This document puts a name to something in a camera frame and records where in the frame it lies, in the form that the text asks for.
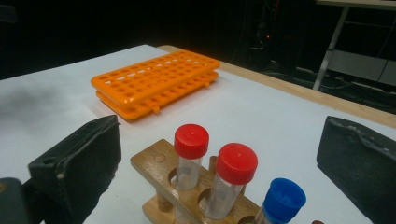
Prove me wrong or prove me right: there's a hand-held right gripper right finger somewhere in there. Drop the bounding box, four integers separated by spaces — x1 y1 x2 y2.
316 115 396 224

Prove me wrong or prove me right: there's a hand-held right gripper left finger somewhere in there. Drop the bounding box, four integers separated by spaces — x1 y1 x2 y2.
27 114 123 224

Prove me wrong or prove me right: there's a wooden tube rack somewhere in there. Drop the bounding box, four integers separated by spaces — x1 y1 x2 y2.
130 138 261 224

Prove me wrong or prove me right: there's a blue-capped clear tube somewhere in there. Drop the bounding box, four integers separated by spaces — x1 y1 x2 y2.
252 177 307 224

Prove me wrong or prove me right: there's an orange plastic tube rack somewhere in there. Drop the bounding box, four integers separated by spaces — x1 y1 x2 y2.
90 49 221 121

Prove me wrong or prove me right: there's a red-capped clear tube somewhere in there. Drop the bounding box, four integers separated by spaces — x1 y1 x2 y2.
204 142 259 220
173 123 210 191

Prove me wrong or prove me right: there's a white table mat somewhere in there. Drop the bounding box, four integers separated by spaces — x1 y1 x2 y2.
0 44 396 224

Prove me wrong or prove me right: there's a grey metal stand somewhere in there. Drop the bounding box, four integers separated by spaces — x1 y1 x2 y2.
312 0 396 91

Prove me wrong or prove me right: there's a black equipment rack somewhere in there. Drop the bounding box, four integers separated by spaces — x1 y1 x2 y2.
242 0 281 63

